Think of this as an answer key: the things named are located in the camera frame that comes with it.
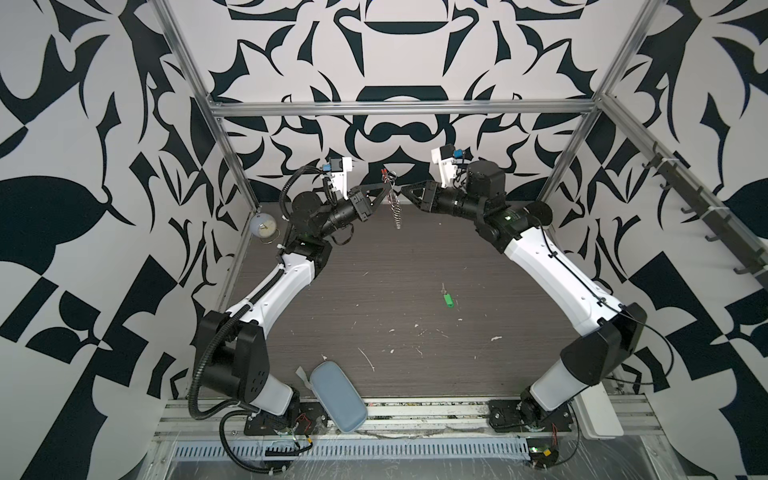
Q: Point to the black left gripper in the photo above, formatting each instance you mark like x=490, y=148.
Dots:
x=362, y=206

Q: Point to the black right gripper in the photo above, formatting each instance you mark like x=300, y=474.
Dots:
x=433, y=197

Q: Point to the red handled keyring tool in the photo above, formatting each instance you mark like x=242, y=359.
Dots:
x=389, y=179

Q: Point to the key with green tag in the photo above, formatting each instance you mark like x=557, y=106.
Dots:
x=448, y=299

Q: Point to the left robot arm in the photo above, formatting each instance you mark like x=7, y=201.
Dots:
x=231, y=366

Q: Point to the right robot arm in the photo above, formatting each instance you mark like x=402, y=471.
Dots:
x=608, y=330

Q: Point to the blue grey glasses case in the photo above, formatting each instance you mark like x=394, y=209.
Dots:
x=337, y=395

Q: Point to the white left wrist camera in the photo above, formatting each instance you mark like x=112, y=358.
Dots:
x=337, y=170

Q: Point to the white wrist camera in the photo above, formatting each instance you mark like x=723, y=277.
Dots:
x=450, y=162
x=337, y=170

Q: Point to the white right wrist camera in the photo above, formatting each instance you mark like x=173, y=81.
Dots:
x=450, y=162

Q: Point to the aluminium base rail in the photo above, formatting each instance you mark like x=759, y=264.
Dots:
x=407, y=416

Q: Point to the white box on rail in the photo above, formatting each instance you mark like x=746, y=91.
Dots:
x=595, y=413

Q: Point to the wall coat hook rack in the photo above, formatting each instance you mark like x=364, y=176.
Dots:
x=701, y=204

